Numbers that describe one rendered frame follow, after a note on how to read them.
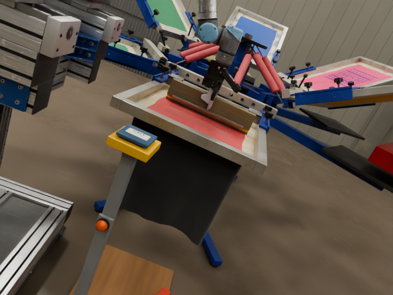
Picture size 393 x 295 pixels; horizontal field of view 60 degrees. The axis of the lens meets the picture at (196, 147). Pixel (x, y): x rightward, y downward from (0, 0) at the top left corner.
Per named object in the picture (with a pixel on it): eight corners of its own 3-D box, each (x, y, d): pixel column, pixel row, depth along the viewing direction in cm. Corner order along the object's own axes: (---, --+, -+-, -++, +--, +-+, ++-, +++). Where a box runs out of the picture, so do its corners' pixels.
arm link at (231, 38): (226, 23, 145) (244, 30, 146) (216, 48, 149) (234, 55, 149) (226, 23, 138) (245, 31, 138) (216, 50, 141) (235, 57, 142)
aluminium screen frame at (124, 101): (262, 175, 116) (267, 165, 115) (109, 105, 119) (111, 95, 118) (262, 122, 190) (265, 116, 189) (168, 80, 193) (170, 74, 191)
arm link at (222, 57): (235, 55, 149) (233, 57, 141) (231, 66, 150) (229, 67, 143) (219, 50, 149) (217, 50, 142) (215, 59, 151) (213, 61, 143)
